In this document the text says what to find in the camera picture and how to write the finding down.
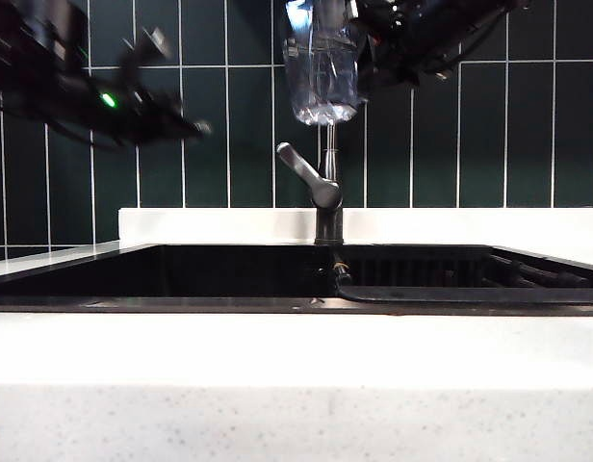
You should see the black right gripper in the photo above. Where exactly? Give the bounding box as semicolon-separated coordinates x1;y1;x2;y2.
354;0;425;100

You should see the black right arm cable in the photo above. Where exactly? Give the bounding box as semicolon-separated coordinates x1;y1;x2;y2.
421;7;517;78

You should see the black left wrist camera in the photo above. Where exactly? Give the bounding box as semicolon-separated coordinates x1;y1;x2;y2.
118;25;173;95

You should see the black sink drain rack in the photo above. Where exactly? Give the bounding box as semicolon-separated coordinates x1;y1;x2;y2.
330;255;593;306

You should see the grey metal faucet lever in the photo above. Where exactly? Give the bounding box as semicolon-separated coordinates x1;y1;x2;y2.
275;141;345;210

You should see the clear glass mug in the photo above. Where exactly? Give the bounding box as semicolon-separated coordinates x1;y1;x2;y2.
282;0;369;128

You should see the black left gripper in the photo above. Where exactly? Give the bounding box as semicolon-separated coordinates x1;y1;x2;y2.
125;89;214;147

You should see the black kitchen sink basin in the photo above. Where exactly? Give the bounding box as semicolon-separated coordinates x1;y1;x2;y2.
0;243;593;318

